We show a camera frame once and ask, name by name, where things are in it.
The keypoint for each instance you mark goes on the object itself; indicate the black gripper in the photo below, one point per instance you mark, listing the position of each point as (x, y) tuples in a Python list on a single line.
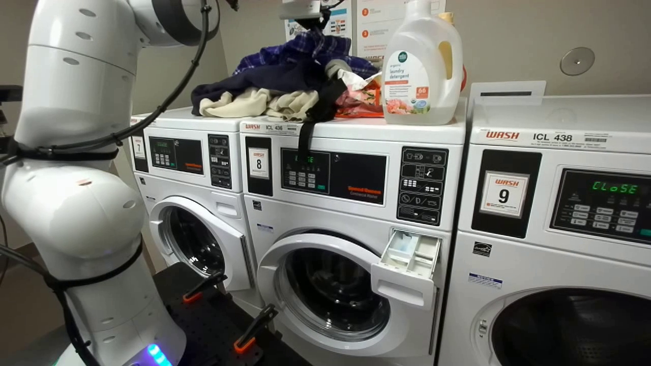
[(317, 21)]

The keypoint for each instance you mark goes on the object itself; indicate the blue checkered shirt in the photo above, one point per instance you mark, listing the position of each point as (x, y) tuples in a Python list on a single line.
[(297, 57)]

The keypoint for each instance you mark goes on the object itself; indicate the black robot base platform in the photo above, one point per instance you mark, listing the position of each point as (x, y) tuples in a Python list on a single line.
[(205, 327)]

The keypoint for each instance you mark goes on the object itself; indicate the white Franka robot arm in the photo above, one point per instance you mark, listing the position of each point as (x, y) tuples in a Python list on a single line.
[(74, 88)]

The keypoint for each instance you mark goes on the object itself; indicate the white cloth piece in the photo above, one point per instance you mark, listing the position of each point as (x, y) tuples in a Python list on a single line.
[(346, 75)]

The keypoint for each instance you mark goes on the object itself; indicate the cream garment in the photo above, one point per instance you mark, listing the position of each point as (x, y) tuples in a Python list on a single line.
[(235, 102), (291, 104)]

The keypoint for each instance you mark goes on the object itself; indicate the red orange garment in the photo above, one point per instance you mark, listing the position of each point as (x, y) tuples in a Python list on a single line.
[(359, 102)]

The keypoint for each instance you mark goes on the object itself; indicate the dark navy garment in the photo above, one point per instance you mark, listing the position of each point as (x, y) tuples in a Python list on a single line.
[(230, 88)]

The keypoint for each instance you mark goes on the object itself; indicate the white detergent bottle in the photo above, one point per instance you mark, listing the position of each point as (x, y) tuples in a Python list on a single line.
[(419, 83)]

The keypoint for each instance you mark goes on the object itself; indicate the white number eight card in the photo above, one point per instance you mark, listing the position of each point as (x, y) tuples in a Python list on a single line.
[(259, 163)]

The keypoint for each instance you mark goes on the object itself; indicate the white washer without number card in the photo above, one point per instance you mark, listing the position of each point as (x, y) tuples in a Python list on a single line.
[(205, 183)]

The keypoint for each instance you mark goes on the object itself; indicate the white box with black slot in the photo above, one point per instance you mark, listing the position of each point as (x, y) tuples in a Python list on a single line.
[(489, 104)]

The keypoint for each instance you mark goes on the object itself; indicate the white washer number eight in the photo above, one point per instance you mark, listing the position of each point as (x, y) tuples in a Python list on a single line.
[(353, 216)]

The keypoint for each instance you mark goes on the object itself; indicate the round door of unnumbered washer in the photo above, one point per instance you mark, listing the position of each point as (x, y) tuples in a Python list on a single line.
[(230, 251)]

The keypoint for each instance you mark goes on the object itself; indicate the white detergent drawer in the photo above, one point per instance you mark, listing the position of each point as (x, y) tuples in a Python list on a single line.
[(408, 252)]

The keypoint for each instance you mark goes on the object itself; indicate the white number nine card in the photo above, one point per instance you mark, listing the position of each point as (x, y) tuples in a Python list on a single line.
[(504, 194)]

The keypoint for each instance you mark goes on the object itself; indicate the black orange clamp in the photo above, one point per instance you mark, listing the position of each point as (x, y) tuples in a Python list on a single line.
[(201, 288), (254, 332)]

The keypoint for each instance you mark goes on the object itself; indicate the round door of washer eight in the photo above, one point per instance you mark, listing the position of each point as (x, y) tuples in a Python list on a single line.
[(379, 327)]

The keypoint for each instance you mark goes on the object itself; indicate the white washer number nine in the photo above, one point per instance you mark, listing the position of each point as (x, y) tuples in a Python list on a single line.
[(516, 272)]

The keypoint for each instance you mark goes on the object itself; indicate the wall poster with orange dots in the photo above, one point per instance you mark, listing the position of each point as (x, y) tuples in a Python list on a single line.
[(379, 21)]

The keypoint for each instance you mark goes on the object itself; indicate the round grey wall plate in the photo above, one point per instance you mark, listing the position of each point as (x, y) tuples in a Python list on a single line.
[(576, 61)]

